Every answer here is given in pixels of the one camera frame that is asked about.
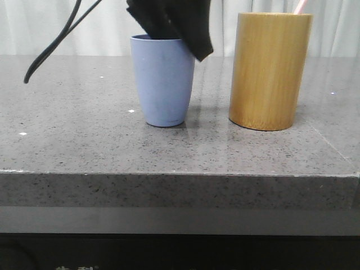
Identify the blue plastic cup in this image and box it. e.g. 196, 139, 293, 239
130, 34, 195, 127

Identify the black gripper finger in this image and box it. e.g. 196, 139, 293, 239
127, 0, 180, 39
164, 0, 213, 62

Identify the white curtain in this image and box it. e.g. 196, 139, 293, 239
1, 1, 359, 57

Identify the bamboo chopstick holder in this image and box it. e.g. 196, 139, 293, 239
229, 12, 313, 131

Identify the black cable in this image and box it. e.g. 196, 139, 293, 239
23, 0, 102, 84

